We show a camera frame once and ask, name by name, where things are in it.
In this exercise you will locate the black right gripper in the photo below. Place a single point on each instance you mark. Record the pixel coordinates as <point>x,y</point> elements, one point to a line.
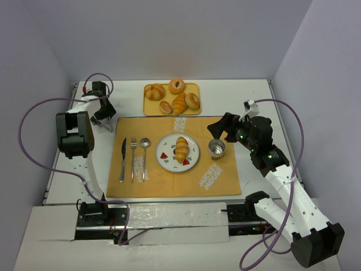
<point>227,129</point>

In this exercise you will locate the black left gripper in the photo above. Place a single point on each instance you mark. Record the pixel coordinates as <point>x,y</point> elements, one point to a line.
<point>104,112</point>

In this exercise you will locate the small striped croissant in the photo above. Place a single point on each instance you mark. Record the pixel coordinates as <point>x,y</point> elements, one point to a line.
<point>181,149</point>

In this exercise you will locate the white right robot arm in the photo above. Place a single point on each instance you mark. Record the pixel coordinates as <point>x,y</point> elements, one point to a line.
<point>311,235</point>

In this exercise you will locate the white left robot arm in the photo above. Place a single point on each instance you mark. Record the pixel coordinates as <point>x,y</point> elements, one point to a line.
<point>74,130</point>

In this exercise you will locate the metal cup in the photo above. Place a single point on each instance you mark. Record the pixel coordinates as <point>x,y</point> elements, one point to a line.
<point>216,149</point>

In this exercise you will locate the silver table knife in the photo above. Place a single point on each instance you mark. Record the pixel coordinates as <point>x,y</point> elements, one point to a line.
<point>123,152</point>

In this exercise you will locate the silver fork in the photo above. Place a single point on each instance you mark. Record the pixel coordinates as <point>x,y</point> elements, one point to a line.
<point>133,146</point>

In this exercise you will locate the plain golden bagel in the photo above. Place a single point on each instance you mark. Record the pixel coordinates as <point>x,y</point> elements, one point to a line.
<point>192,101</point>

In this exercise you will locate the silver spoon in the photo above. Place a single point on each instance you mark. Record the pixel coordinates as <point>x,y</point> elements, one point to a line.
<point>144,143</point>

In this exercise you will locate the long striped croissant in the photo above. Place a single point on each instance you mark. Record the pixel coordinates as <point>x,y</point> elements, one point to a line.
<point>179,104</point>

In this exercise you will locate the round striped bun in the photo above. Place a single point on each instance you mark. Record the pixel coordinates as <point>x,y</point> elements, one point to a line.
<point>154,92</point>

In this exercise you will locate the small sugared round bun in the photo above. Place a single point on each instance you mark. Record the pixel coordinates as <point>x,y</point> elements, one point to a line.
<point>165,107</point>

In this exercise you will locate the sugared pink donut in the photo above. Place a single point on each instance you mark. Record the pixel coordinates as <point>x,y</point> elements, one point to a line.
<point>176,86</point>

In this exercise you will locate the watermelon pattern ceramic plate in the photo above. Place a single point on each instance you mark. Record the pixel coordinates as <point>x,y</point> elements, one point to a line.
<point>165,153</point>

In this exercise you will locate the orange Mickey Mouse placemat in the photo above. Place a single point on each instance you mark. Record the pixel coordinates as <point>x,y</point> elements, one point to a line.
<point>207,178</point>

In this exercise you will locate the white foam front board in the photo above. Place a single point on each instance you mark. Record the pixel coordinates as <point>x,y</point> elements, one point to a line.
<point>187,237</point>

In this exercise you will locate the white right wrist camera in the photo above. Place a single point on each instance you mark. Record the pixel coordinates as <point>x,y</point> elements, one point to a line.
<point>251,110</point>

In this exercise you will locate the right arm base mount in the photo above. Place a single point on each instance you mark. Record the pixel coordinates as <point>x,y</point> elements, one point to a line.
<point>241,222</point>

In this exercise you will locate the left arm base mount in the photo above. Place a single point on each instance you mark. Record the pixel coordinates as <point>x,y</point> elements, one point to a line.
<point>96,221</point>

